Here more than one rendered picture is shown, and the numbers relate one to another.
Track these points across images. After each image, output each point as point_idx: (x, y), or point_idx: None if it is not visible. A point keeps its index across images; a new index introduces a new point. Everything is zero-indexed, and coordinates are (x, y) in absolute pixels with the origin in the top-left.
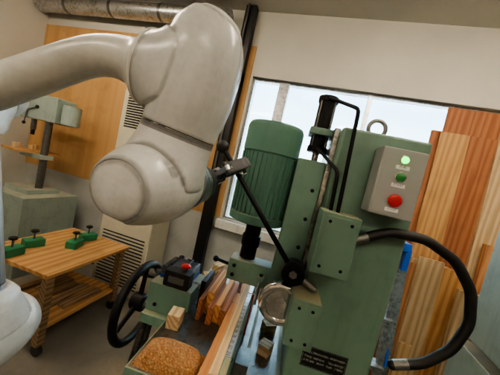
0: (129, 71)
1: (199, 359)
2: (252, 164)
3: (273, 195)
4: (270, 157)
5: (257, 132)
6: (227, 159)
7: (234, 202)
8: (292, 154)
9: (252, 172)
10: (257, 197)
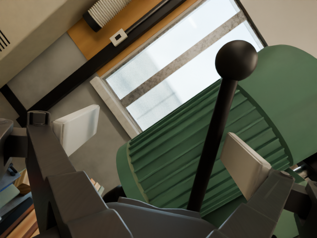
0: None
1: None
2: (230, 129)
3: (214, 200)
4: (272, 147)
5: (294, 81)
6: (219, 102)
7: (141, 156)
8: (297, 163)
9: (220, 144)
10: (190, 191)
